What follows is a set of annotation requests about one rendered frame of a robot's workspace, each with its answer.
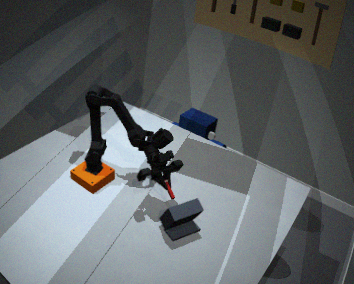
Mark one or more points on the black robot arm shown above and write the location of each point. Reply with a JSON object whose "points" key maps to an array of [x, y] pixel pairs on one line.
{"points": [[136, 134]]}

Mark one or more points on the blue-grey sloped panel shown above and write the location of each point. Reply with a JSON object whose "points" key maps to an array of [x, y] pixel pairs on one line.
{"points": [[178, 220]]}

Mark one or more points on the dark red peg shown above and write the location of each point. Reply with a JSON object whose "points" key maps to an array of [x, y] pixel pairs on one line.
{"points": [[169, 190]]}

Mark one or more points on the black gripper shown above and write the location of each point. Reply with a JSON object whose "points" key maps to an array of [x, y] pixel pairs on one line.
{"points": [[157, 170]]}

